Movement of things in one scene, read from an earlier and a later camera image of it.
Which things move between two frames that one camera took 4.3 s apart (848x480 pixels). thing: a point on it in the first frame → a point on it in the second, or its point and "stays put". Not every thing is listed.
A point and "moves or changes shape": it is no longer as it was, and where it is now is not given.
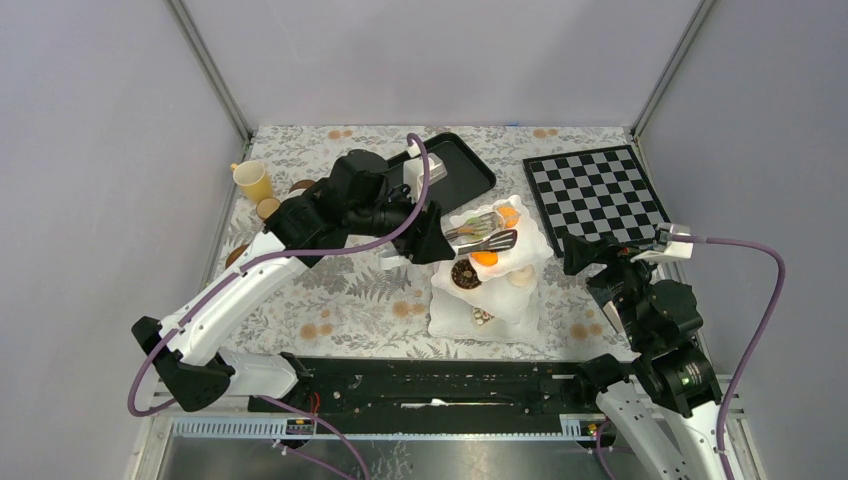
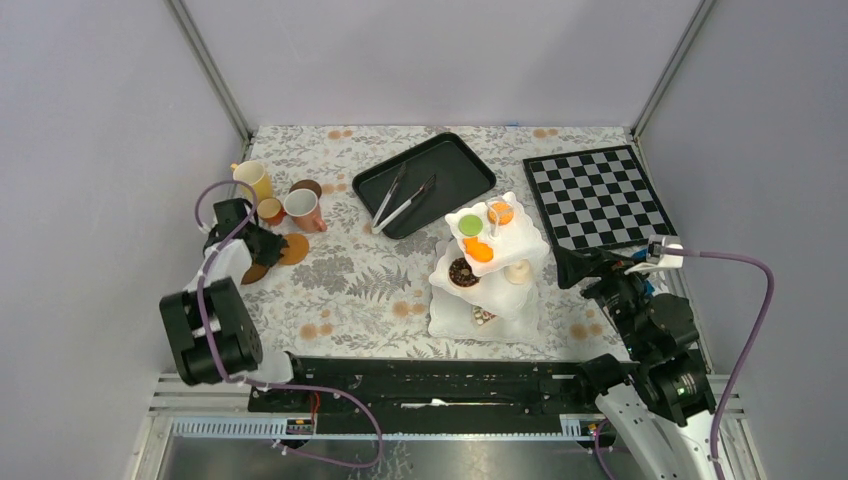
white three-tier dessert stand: x=488 y=294 stays put
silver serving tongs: x=482 y=235 moves or changes shape
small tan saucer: x=266 y=206 moves or changes shape
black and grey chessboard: x=593 y=193 stays put
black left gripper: x=426 y=240 → x=275 y=243
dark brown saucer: x=302 y=184 stays put
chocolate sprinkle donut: x=464 y=275 stays put
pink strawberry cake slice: x=481 y=316 stays put
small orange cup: x=296 y=193 → x=270 y=211
